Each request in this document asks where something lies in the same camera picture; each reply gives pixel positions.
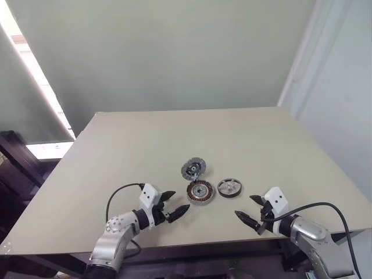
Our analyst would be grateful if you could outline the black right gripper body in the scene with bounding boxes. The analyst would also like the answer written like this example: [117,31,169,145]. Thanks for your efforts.
[257,200,277,235]

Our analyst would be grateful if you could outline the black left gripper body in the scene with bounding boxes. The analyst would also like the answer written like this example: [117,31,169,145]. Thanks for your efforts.
[151,195,171,226]

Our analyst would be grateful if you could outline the motor stator housing copper coils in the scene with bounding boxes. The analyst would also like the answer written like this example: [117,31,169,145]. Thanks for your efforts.
[185,180,216,208]

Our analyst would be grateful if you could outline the spoked silver black motor rotor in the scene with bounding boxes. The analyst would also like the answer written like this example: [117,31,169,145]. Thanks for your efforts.
[217,177,244,199]

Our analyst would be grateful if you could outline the motor cover with circuit board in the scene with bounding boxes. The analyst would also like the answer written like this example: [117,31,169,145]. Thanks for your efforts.
[181,156,208,181]

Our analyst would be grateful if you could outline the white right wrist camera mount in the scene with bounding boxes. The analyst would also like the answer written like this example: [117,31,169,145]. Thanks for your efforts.
[262,187,289,234]

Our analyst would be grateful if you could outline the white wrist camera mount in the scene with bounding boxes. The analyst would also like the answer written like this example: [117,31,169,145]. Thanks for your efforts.
[262,187,289,234]
[138,183,163,231]

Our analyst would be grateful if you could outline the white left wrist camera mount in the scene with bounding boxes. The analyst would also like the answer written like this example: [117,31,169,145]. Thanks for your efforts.
[138,183,163,231]

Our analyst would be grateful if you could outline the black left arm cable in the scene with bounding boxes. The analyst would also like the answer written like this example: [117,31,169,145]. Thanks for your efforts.
[105,182,146,251]

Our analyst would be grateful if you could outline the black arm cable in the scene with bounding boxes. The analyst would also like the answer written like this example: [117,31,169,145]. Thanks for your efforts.
[105,182,146,251]
[260,203,361,279]

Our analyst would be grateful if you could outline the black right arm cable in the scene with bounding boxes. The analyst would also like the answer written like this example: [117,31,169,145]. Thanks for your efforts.
[260,203,361,279]

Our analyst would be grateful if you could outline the white wall conduit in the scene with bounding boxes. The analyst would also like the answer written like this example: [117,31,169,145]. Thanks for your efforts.
[277,0,331,107]

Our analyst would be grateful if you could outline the metal table corner bracket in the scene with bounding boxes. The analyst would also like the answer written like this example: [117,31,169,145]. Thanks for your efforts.
[0,240,14,256]

